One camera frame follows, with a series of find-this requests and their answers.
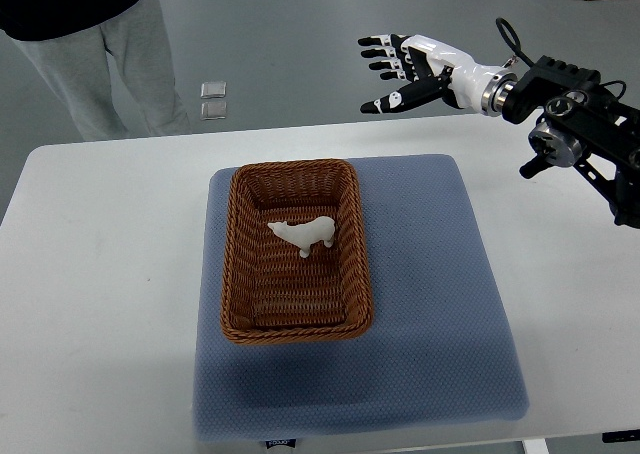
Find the upper metal floor plate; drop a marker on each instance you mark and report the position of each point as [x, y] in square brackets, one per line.
[213, 89]

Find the metal floor plate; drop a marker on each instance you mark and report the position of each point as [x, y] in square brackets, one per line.
[213, 110]
[213, 89]

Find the brown wicker basket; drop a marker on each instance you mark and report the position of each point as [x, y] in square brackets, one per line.
[270, 294]

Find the black label tag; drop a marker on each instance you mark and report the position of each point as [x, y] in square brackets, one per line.
[289, 443]

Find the blue quilted mat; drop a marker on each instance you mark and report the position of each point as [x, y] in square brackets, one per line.
[439, 350]

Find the black table control panel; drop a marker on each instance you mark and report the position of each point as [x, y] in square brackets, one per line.
[621, 436]

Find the person in grey trousers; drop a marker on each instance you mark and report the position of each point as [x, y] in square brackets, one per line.
[72, 44]

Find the lower metal floor plate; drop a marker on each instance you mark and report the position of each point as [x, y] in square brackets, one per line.
[213, 110]

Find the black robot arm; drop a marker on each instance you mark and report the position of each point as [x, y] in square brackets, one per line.
[582, 125]

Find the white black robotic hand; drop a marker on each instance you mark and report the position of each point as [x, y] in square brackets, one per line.
[433, 70]

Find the white bear figurine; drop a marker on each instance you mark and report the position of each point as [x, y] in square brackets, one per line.
[321, 229]

